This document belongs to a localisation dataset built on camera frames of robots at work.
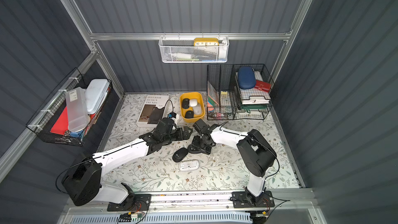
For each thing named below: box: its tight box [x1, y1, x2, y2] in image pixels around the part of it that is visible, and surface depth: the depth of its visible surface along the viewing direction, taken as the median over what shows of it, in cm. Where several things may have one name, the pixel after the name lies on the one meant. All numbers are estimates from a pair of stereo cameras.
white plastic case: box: [84, 78, 110, 115], surface depth 77 cm
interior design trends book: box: [136, 94, 170, 128], surface depth 110 cm
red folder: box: [50, 106, 96, 135], surface depth 68 cm
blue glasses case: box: [237, 65, 257, 90], surface depth 104 cm
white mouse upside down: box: [178, 159, 200, 172], surface depth 84 cm
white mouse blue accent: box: [189, 98, 198, 107], surface depth 110 cm
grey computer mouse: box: [192, 106, 202, 116], surface depth 109 cm
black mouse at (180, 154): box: [172, 147, 189, 163], surface depth 89 cm
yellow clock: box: [193, 37, 220, 47], surface depth 90 cm
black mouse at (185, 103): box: [181, 98, 190, 109], surface depth 114 cm
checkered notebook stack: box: [235, 71, 272, 105], surface depth 95 cm
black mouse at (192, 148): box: [187, 144, 203, 154], surface depth 90 cm
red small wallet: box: [254, 79, 272, 93], surface depth 95 cm
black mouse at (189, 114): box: [184, 110, 194, 119], surface depth 107 cm
